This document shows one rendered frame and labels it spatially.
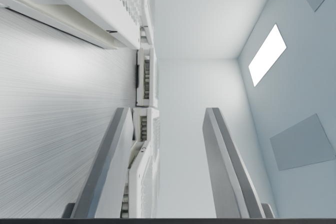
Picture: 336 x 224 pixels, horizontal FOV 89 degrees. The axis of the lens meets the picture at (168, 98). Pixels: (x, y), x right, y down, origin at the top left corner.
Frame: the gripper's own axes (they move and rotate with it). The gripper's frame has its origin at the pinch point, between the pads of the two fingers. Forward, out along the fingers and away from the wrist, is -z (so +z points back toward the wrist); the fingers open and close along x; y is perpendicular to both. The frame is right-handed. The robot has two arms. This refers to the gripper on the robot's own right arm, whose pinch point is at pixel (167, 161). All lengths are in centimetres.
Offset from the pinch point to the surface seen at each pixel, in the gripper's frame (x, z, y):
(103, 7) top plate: 5.9, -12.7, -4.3
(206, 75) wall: -102, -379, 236
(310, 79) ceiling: -194, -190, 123
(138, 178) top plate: 5.9, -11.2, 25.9
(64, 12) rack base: 10.5, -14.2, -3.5
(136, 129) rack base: 11, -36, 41
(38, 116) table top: 13.1, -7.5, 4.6
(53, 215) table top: 13.1, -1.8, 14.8
